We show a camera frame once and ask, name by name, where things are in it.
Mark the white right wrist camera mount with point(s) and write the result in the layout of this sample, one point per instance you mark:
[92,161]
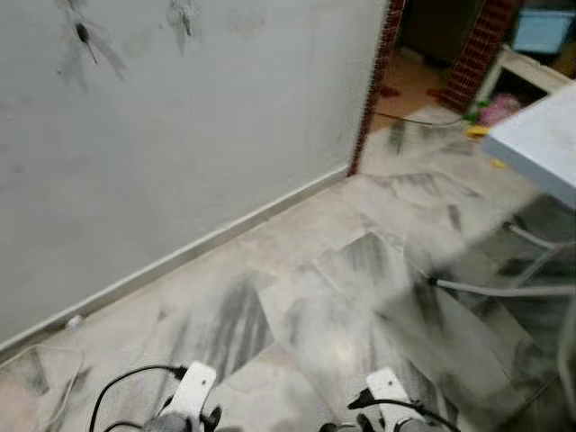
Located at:
[389,387]

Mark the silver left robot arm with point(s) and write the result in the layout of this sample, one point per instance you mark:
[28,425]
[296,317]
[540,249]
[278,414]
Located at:
[164,424]

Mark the red brick pillar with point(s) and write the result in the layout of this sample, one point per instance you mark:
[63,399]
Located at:
[477,49]

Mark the white table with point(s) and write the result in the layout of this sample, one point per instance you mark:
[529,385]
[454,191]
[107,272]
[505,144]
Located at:
[538,144]

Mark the white baseboard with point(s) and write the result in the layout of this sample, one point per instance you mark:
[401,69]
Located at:
[180,256]

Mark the white shelf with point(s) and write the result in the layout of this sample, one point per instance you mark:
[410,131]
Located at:
[526,70]

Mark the blue plastic box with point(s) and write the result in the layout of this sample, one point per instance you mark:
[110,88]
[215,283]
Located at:
[543,30]

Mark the grey wall hook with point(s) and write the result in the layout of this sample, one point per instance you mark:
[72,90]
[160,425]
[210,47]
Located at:
[184,16]

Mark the small white floor object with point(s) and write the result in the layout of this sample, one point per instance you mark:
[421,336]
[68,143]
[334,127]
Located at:
[75,320]

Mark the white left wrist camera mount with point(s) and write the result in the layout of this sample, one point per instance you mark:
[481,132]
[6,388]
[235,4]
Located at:
[192,387]

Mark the yellow small object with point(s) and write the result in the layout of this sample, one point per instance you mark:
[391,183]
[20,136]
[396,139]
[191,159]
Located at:
[477,131]

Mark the dark wall hook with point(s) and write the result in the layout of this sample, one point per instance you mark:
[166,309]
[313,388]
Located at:
[83,36]

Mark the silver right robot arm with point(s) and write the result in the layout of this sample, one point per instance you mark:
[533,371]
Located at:
[400,427]

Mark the pink toy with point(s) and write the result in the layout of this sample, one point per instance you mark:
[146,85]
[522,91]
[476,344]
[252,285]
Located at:
[498,109]

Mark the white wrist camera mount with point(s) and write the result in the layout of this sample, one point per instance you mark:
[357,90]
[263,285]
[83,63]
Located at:
[192,387]
[389,387]

